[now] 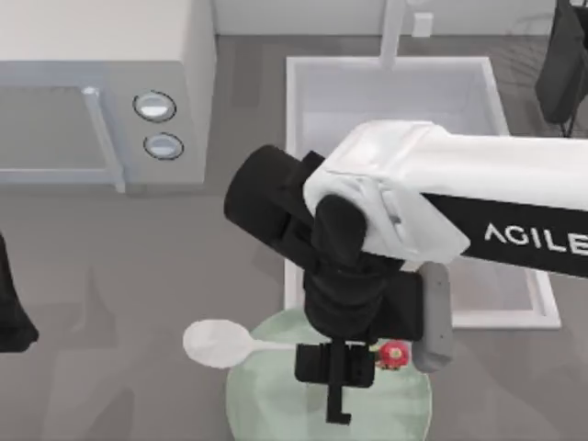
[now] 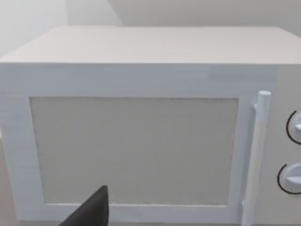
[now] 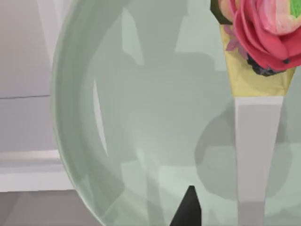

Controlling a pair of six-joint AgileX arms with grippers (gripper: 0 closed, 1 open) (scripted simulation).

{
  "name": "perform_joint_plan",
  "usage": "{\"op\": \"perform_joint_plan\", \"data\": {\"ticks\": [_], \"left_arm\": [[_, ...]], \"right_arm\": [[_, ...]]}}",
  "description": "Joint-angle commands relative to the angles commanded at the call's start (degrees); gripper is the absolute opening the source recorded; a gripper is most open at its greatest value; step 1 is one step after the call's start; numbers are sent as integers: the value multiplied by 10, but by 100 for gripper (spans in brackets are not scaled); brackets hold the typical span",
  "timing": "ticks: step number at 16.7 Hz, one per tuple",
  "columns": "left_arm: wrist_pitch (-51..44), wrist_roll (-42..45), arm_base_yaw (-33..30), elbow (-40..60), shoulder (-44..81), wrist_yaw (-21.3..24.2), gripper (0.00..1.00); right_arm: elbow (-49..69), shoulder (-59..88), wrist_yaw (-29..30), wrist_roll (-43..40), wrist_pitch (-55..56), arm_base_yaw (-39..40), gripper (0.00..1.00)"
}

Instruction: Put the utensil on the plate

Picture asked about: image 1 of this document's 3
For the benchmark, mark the small red strawberry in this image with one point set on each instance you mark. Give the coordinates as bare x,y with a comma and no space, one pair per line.
392,354

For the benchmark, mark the pale green plate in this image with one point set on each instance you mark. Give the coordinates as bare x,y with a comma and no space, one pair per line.
275,404

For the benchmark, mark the white spoon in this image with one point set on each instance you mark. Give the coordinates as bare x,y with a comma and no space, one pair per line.
213,342

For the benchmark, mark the white sink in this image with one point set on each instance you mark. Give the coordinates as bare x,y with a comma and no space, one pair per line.
321,101

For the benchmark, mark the tall white tap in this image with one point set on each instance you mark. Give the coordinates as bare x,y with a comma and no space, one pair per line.
390,32

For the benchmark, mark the small white box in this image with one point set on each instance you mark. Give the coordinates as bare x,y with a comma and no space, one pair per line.
422,25

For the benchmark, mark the small microwave oven knob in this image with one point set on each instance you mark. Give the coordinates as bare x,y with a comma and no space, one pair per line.
163,146

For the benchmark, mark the black stand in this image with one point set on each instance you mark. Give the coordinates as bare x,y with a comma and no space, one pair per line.
562,69

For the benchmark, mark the pale microwave oven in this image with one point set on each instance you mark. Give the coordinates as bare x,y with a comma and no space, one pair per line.
197,69

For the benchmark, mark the large microwave oven knob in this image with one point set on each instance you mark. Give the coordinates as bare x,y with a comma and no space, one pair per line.
154,106

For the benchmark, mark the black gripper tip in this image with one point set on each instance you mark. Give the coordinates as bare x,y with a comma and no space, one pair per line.
11,303

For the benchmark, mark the microwave oven glass door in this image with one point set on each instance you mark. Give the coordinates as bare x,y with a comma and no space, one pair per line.
46,133

